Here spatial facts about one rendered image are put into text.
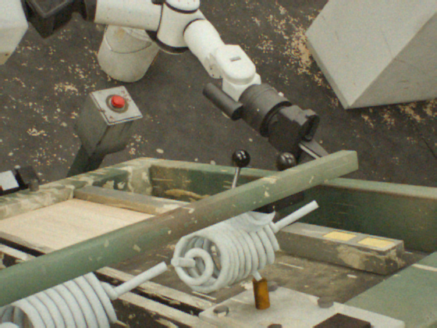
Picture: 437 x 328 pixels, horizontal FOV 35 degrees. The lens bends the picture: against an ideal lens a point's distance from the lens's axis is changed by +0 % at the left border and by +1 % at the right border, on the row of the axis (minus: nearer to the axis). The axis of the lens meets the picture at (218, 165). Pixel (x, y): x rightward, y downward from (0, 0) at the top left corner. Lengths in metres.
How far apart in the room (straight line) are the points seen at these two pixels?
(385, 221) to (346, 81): 2.65
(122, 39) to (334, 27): 1.36
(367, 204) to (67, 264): 0.94
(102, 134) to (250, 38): 2.17
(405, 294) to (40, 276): 0.41
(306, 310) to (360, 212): 0.69
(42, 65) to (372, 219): 2.19
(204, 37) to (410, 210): 0.57
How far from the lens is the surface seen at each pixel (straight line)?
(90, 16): 1.58
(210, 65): 1.46
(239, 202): 0.60
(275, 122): 1.34
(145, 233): 0.54
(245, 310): 0.74
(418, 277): 0.81
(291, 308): 0.73
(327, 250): 1.14
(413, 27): 3.66
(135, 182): 1.88
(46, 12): 1.53
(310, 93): 3.95
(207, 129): 3.38
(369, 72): 3.85
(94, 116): 1.97
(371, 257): 1.08
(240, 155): 1.33
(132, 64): 3.27
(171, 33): 1.58
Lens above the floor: 2.35
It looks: 46 degrees down
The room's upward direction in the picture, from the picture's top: 37 degrees clockwise
